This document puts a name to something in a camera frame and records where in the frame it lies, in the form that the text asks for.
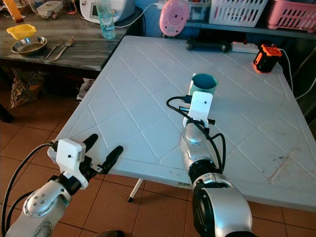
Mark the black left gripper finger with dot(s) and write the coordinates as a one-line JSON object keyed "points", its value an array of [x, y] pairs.
{"points": [[113, 157], [91, 142]]}

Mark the teal cup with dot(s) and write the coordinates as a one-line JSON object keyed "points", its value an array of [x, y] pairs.
{"points": [[203, 82]]}

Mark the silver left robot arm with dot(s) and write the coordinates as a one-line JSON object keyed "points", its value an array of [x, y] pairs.
{"points": [[40, 206]]}

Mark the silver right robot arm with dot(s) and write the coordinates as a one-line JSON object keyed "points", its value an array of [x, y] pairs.
{"points": [[224, 207]]}

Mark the white cardboard box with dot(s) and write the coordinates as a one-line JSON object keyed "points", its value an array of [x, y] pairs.
{"points": [[86, 89]]}

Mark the white plastic folding table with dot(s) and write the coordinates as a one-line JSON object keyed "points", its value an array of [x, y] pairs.
{"points": [[143, 98]]}

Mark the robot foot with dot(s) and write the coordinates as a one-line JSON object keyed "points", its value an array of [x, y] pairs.
{"points": [[109, 233]]}

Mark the patterned yellow plastic bag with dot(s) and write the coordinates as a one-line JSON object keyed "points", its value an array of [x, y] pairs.
{"points": [[25, 88]]}

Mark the grey wooden table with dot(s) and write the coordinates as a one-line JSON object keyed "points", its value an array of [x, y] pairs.
{"points": [[84, 49]]}

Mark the metal fork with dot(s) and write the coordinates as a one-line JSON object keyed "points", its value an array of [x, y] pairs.
{"points": [[53, 49]]}

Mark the metal spoon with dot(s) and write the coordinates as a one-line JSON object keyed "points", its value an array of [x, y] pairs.
{"points": [[68, 42]]}

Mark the shallow metal bowl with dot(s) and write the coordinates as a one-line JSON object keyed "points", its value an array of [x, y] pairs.
{"points": [[28, 46]]}

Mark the clear plastic water bottle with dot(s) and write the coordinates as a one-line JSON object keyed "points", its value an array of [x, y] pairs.
{"points": [[106, 22]]}

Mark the yellow plastic bowl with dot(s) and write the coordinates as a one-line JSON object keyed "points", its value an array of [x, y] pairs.
{"points": [[21, 31]]}

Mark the white kitchen appliance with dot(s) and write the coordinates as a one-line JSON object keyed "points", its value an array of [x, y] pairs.
{"points": [[91, 10]]}

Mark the black dumbbell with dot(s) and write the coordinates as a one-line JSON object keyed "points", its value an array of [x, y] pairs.
{"points": [[208, 45]]}

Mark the pink round device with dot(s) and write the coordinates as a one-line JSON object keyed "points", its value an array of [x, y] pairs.
{"points": [[175, 19]]}

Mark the white power strip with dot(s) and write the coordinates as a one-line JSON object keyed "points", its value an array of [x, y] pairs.
{"points": [[244, 47]]}

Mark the orange and black device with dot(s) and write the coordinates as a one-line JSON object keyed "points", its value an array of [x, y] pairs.
{"points": [[266, 59]]}

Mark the white plastic basket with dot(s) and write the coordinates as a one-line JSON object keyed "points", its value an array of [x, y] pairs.
{"points": [[238, 12]]}

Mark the pink plastic basket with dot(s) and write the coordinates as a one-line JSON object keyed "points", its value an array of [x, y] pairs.
{"points": [[292, 16]]}

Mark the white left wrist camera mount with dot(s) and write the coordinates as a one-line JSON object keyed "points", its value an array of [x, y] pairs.
{"points": [[70, 155]]}

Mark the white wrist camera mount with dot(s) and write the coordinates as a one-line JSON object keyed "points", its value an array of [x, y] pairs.
{"points": [[200, 106], [70, 155]]}

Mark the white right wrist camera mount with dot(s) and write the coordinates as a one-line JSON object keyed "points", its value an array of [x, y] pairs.
{"points": [[200, 106]]}

